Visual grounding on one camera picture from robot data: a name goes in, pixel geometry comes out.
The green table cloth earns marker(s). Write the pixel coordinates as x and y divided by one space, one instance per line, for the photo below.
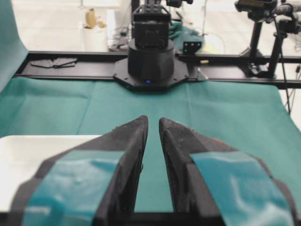
248 117

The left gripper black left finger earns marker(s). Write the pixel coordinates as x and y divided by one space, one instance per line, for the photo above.
87 184

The white plastic case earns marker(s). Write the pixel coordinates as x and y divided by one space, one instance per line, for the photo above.
21 156

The black aluminium frame rail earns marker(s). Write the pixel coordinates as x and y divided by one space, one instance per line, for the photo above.
188 68

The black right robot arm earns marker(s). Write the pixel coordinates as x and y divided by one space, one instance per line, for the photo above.
150 64

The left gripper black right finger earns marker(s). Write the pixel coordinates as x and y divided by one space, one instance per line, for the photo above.
219 185

